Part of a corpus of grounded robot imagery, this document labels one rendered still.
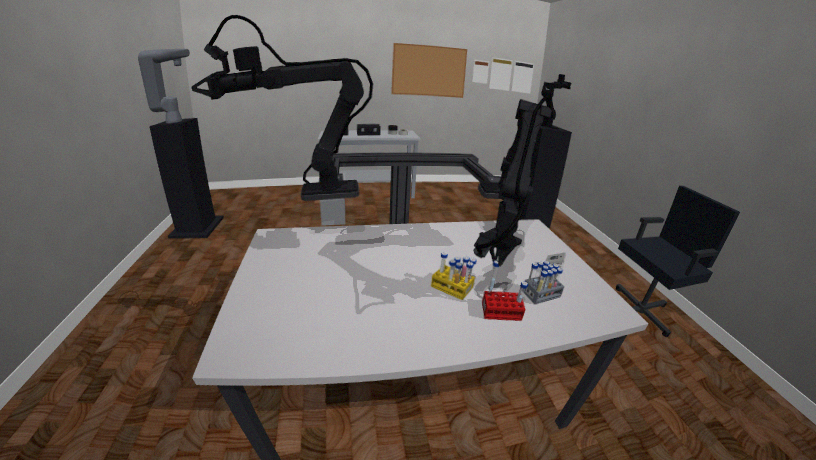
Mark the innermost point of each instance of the yellow tube rack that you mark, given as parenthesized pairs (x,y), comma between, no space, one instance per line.
(442,284)

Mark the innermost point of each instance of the red rack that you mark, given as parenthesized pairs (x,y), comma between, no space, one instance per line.
(500,310)

